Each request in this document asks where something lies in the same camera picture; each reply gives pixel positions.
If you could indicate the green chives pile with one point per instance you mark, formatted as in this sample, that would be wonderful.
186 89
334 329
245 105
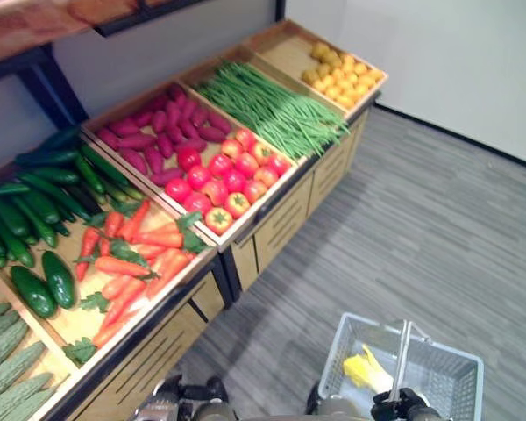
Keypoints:
276 109

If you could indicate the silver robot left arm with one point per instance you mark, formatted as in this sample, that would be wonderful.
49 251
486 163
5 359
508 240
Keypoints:
155 408

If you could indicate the wooden tray with carrots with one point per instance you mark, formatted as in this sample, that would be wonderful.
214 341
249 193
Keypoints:
74 318

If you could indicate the black metal shelf frame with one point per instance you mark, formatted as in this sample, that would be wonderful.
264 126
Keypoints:
39 83

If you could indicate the black vertical wall post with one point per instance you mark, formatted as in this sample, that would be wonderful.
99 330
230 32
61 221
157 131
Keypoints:
280 9

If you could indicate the yellow corn with husk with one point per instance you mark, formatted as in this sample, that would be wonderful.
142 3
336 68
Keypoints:
359 366

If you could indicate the printed wooden overhead shelf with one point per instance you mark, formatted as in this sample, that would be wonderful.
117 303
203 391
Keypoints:
30 22

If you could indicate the wooden tray with citrus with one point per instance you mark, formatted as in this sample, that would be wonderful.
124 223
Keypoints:
289 48

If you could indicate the purple sweet potato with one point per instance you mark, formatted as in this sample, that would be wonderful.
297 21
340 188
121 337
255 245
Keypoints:
219 123
174 134
188 109
133 160
123 128
191 145
158 121
175 92
211 134
154 159
188 128
199 116
160 103
172 113
137 141
143 118
108 138
166 176
165 145

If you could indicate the orange fruit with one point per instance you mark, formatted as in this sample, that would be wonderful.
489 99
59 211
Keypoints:
337 75
360 69
376 75
367 81
360 90
344 85
333 92
347 59
353 79
348 68
346 101
327 81
319 86

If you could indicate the wooden tray with chives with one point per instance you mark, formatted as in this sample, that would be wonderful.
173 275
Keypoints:
228 54

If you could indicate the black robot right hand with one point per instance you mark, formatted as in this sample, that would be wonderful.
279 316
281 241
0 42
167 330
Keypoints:
396 408

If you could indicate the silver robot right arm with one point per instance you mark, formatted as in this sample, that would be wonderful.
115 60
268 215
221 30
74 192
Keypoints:
423 416

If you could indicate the wooden produce display stand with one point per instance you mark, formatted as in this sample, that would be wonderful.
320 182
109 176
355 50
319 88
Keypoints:
280 223

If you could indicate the yellow lemon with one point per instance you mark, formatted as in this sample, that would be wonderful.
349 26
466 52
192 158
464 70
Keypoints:
324 69
309 76
331 57
320 50

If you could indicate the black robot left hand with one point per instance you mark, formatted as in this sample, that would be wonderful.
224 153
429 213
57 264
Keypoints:
206 392

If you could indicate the orange carrot with leaves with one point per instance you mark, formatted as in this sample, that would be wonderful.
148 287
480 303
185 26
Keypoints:
163 228
87 252
168 272
116 286
113 224
114 327
133 219
150 251
122 266
158 239
122 303

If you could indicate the grey plastic shopping basket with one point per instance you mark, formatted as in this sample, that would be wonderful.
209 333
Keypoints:
447 377

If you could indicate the wooden tray with tomatoes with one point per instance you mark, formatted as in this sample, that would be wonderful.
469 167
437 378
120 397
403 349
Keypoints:
254 215

